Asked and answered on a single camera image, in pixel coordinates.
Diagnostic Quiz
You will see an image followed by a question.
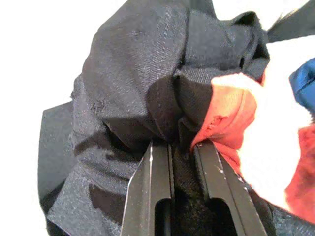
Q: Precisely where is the black garment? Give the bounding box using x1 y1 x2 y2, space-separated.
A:
36 0 315 236

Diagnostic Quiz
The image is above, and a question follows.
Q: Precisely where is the red garment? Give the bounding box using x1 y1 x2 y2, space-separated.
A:
190 73 315 217

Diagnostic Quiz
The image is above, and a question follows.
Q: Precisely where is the blue garment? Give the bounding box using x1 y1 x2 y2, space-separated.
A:
289 58 315 111

